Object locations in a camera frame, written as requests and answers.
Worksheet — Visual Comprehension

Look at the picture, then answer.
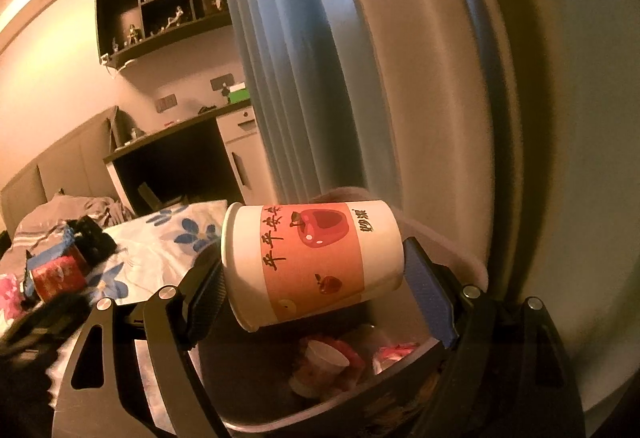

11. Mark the dark desk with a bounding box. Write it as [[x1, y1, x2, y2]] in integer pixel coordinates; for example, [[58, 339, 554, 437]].
[[102, 98, 251, 219]]

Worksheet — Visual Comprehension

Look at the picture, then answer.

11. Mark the blue curtain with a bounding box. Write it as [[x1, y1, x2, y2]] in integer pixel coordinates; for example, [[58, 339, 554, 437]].
[[212, 0, 401, 209]]

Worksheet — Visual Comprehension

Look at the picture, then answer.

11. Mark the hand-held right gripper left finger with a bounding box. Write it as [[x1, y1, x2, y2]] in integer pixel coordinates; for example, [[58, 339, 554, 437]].
[[52, 258, 236, 438]]

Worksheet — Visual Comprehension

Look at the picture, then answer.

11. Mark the white orange paper cup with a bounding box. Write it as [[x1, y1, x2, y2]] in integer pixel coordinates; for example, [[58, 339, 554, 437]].
[[220, 199, 405, 333], [289, 338, 351, 399]]

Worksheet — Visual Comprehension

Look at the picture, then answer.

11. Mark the white drawer cabinet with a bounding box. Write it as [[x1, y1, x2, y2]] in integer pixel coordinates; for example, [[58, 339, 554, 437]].
[[217, 106, 276, 206]]

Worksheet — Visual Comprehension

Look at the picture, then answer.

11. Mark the red white plastic wrapper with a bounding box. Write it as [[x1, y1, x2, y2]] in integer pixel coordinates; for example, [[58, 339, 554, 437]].
[[372, 342, 421, 374]]

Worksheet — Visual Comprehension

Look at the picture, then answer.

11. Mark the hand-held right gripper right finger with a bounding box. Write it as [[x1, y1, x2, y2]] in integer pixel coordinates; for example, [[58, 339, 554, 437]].
[[402, 237, 586, 438]]

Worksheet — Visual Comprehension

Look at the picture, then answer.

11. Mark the grey plastic trash bin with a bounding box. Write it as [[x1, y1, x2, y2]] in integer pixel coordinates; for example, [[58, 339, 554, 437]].
[[192, 188, 491, 438]]

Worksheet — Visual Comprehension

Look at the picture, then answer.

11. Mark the row of small figurines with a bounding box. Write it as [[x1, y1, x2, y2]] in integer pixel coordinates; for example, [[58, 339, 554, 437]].
[[112, 0, 223, 52]]

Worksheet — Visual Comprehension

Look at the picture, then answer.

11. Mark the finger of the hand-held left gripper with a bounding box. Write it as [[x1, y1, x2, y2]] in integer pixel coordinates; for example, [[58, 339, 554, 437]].
[[0, 291, 96, 369]]

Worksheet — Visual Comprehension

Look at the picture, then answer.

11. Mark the pink plastic bag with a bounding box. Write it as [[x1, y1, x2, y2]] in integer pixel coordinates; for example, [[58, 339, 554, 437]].
[[0, 273, 23, 319]]

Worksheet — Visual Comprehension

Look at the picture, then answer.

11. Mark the beige curtain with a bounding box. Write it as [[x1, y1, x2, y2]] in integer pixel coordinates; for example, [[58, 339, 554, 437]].
[[330, 0, 640, 419]]

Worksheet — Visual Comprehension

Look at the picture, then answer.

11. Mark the dark red paper cup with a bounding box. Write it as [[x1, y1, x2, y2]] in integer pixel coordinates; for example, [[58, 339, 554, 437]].
[[29, 255, 88, 303]]

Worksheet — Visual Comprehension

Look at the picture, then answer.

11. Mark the black plastic item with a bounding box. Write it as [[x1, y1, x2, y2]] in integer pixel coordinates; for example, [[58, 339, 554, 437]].
[[69, 215, 118, 264]]

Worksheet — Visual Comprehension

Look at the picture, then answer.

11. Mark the brown padded headboard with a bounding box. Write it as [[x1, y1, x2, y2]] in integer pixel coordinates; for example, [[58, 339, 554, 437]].
[[0, 106, 121, 231]]

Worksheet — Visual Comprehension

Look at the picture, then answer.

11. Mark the dark wall shelf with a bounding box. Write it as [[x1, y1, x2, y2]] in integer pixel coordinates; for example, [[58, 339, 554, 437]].
[[95, 0, 236, 69]]

